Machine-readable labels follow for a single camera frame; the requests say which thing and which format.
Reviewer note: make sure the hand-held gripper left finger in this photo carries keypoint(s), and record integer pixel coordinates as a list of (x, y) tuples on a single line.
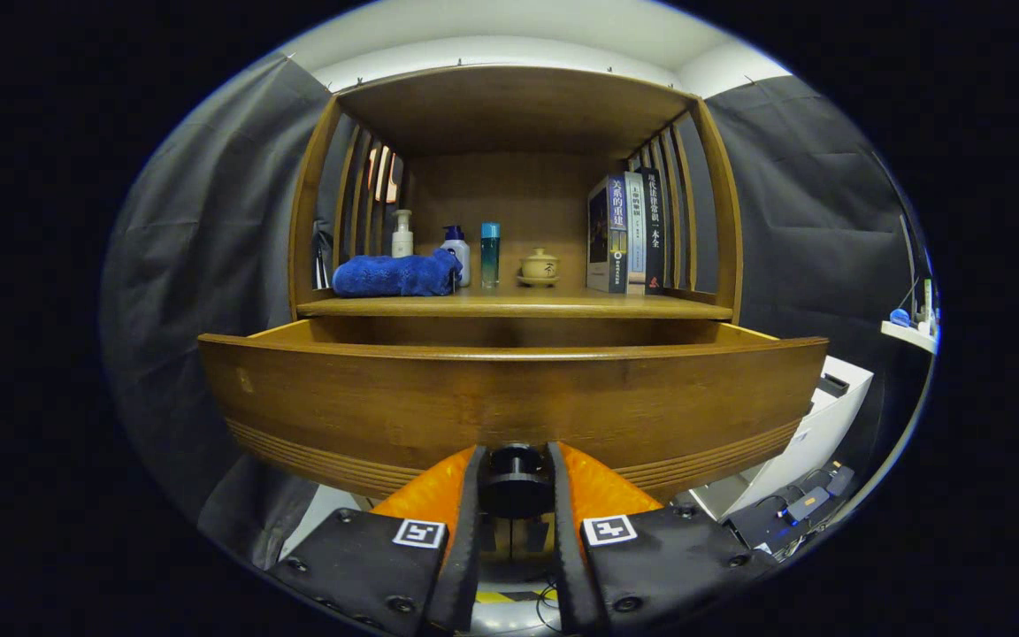
[(467, 548)]

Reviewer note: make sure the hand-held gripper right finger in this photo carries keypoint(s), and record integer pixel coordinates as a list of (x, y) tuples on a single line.
[(565, 548)]

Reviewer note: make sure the wooden drawer with black knob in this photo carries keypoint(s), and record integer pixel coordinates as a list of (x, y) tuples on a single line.
[(509, 398)]

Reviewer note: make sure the wooden countertop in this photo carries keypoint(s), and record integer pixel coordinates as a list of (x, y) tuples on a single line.
[(545, 305)]

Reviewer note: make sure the white storage box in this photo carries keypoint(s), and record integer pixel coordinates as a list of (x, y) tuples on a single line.
[(819, 433)]

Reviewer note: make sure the beige lidded teacup with saucer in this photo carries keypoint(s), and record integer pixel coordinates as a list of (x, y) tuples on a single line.
[(539, 268)]

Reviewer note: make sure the blue folded towel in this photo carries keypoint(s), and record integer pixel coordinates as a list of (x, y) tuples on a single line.
[(386, 276)]

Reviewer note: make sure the white bottle with blue cap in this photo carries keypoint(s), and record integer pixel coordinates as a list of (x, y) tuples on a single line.
[(459, 257)]

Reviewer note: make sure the teal glass bottle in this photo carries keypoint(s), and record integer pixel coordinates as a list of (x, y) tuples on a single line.
[(490, 257)]

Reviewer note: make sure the white pump bottle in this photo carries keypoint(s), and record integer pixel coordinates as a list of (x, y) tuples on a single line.
[(402, 241)]

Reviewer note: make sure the book with blue spine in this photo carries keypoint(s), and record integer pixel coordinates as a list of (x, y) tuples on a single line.
[(605, 234)]

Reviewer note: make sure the book with pale spine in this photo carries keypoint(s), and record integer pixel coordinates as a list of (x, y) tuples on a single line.
[(635, 234)]

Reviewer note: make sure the book with black spine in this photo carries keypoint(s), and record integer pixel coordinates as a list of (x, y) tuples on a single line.
[(653, 230)]

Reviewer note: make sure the black backdrop cloth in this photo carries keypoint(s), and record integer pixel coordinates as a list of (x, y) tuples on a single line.
[(200, 265)]

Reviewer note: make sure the small blue desk item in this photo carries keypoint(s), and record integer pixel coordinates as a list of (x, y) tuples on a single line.
[(899, 317)]

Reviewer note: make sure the white side desk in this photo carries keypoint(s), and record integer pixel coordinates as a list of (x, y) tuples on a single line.
[(912, 334)]

